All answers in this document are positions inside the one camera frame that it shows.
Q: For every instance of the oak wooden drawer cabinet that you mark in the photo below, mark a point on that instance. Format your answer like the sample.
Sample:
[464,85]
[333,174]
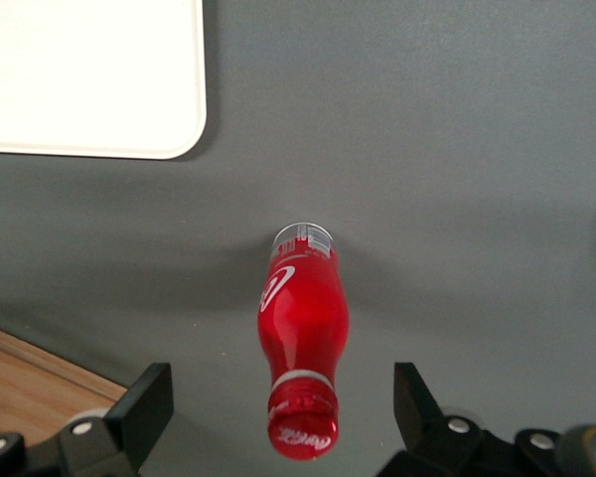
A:
[10,377]

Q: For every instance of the red coke bottle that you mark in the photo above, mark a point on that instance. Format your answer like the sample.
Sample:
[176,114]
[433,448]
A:
[303,323]

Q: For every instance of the cream plastic tray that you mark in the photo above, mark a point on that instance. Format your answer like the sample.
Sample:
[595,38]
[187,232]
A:
[79,74]

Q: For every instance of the wooden drawer front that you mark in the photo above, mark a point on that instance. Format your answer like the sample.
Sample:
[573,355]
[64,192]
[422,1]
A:
[20,392]

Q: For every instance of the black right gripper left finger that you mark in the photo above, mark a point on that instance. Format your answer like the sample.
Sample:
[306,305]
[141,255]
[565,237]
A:
[144,412]

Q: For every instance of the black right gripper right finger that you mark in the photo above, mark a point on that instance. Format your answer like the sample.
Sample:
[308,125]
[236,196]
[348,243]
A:
[417,412]

